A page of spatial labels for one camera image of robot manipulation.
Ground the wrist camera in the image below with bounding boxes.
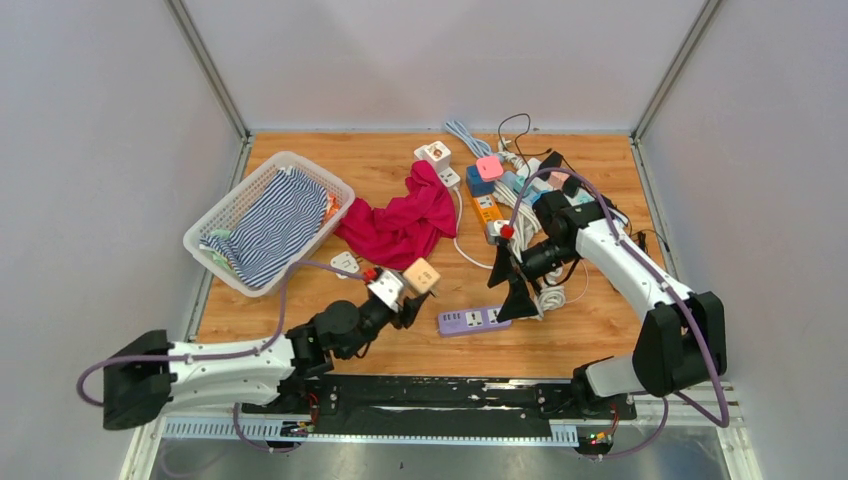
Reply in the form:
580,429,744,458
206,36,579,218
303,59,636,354
367,268,404,313
485,219,515,246

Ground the white USB charger plug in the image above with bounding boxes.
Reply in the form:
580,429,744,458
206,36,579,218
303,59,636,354
330,251,360,279

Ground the beige dragon cube adapter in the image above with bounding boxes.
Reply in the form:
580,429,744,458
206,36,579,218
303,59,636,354
402,258,441,295

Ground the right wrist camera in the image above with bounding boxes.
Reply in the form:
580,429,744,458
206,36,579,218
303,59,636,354
485,219,515,246

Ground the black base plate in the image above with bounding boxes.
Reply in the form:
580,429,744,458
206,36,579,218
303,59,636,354
241,374,637,438

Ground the white cube socket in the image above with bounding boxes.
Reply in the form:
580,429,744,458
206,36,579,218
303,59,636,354
413,141,452,172

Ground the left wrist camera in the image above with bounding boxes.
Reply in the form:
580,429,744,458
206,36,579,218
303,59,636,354
367,268,404,313

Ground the orange power strip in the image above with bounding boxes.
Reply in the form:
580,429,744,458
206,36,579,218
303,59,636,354
470,194,504,229

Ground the blue striped cloth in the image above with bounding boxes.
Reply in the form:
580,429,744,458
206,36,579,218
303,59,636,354
200,167,329,289

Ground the blue cube adapter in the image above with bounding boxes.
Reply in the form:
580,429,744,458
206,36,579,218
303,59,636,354
465,165,492,197

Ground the white plastic basket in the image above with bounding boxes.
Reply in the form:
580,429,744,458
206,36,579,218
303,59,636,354
183,151,356,298

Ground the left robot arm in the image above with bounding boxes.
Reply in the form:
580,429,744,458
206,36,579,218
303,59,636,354
76,280,431,431

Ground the coiled white cable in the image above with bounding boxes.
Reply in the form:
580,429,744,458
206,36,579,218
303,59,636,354
493,182,590,319

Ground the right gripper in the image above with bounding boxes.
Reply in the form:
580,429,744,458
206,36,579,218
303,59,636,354
488,237,581,323

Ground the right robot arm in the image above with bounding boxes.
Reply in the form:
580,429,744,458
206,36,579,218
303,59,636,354
488,192,730,427

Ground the purple USB power strip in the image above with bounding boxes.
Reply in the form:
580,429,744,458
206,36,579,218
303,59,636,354
436,306,512,337

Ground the pink square plug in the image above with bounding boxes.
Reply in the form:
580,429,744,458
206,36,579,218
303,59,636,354
475,155,504,182

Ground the white travel adapter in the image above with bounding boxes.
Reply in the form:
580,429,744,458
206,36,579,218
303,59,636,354
437,167,461,189

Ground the white long power strip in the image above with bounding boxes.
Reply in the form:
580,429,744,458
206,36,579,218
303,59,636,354
503,155,631,240

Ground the magenta cloth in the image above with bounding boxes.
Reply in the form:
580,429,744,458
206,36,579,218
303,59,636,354
335,160,457,270

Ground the light blue cable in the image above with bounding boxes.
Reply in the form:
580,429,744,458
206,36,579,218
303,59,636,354
443,119,495,160

